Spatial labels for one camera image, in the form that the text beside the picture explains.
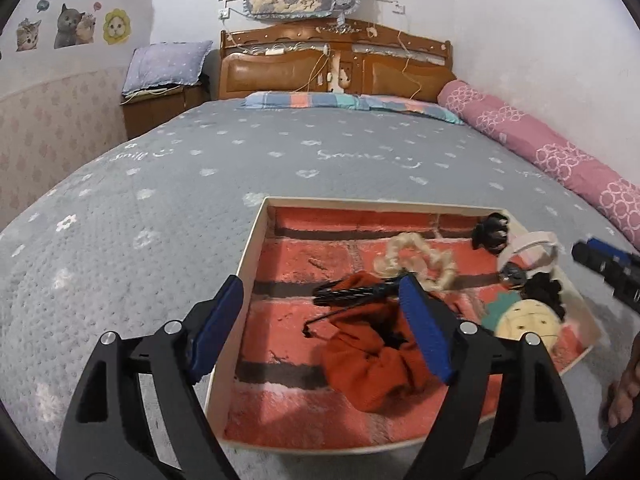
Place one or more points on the black hair claw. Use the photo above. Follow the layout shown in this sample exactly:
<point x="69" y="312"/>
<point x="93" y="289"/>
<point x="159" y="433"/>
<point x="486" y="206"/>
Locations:
<point x="492" y="232"/>

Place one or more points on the grey flower-print blanket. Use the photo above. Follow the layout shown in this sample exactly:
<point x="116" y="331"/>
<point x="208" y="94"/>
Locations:
<point x="150" y="210"/>

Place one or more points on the wooden nightstand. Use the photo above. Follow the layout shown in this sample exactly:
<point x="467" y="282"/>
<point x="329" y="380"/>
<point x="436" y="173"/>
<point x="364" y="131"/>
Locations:
<point x="150" y="115"/>

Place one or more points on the yellow plush hair clip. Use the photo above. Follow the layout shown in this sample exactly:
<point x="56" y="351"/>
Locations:
<point x="530" y="322"/>

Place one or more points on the tabby kitten sticker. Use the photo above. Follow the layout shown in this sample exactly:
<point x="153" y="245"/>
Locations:
<point x="28" y="35"/>

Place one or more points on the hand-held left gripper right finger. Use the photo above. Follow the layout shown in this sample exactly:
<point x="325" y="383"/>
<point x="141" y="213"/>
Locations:
<point x="427" y="330"/>

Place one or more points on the purple dotted pillow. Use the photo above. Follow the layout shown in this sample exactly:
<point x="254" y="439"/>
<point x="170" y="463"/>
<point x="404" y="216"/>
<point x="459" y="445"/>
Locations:
<point x="165" y="65"/>

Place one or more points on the brick-patterned tray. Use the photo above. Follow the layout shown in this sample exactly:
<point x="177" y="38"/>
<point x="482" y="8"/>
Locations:
<point x="300" y="260"/>

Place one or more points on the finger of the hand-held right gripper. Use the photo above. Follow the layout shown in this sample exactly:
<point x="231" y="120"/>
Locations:
<point x="610" y="250"/>
<point x="592" y="257"/>

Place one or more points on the grey cat sticker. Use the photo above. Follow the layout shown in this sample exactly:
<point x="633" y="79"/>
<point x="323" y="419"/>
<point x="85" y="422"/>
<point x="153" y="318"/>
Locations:
<point x="72" y="27"/>

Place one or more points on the wooden headboard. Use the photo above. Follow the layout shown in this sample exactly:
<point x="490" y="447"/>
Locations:
<point x="260" y="77"/>

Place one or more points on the pink patterned bolster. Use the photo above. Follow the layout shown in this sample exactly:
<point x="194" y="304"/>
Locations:
<point x="550" y="150"/>

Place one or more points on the yellow flower cat sticker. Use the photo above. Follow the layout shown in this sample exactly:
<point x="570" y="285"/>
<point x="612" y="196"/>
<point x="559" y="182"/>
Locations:
<point x="117" y="27"/>

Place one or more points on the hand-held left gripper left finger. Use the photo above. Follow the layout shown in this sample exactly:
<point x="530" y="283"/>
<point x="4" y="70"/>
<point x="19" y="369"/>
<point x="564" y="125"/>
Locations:
<point x="217" y="330"/>

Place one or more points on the striped pillow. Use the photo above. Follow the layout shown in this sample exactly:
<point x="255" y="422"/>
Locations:
<point x="300" y="100"/>
<point x="410" y="107"/>

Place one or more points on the black scrunchie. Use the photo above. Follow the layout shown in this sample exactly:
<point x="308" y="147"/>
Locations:
<point x="545" y="290"/>

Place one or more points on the red scrunchie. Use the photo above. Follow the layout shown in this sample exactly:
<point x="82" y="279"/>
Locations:
<point x="365" y="360"/>

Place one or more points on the cream flower scrunchie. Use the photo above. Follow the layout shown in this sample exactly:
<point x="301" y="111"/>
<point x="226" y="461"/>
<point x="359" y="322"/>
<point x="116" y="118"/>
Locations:
<point x="400" y="247"/>

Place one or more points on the person's right hand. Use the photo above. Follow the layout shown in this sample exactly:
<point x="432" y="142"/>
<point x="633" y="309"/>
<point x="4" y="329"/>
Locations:
<point x="625" y="390"/>

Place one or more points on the white wall socket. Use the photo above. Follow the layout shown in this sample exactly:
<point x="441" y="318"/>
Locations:
<point x="398" y="9"/>

